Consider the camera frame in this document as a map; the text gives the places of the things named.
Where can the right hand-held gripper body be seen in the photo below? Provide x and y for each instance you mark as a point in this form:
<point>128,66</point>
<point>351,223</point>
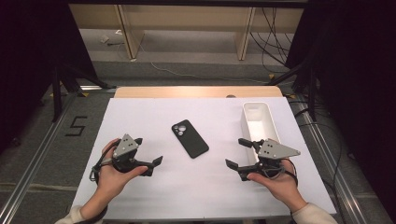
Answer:
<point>275,151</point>

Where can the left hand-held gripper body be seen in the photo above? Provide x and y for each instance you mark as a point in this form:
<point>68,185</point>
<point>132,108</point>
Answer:
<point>124,147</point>

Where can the white plastic bin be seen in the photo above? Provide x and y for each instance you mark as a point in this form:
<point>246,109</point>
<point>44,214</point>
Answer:
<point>258,124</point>

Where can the black phone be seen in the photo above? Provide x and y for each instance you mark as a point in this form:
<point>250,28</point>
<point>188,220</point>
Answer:
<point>190,140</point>

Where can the person's right hand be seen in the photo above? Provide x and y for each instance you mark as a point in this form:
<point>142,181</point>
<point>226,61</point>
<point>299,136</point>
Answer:
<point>281,186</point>

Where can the person's left hand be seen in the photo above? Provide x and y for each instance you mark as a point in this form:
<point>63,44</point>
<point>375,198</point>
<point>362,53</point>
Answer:
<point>110,182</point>

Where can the white table sheet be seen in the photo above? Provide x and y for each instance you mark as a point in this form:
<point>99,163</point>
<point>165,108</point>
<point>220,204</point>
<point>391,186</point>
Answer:
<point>186,186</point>

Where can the black metal stand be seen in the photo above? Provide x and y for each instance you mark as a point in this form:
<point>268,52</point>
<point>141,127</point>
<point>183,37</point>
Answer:
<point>56,93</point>
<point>312,93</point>

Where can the wooden table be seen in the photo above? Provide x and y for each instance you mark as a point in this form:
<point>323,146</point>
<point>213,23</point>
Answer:
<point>186,92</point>

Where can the small white floor adapter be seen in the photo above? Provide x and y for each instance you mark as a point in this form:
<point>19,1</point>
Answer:
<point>104,39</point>

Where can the black curtain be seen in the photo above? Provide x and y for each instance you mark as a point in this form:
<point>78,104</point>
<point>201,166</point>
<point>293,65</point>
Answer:
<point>28,62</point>
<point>358,77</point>

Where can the beige wooden shelf unit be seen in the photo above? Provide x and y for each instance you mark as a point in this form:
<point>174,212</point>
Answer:
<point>186,18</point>

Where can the aluminium floor rail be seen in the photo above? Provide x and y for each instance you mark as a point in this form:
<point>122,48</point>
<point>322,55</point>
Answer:
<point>330,161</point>
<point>34,168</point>

